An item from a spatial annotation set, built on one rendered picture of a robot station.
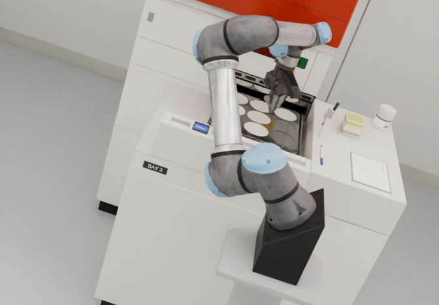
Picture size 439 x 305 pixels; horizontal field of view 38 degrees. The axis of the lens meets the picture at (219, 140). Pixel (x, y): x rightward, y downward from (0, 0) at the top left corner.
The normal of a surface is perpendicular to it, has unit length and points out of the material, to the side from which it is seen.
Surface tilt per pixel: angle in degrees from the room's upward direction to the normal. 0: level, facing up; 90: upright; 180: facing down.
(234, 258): 0
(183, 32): 90
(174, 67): 90
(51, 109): 0
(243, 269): 0
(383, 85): 90
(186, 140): 90
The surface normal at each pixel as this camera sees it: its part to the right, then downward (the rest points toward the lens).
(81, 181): 0.29, -0.83
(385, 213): -0.15, 0.46
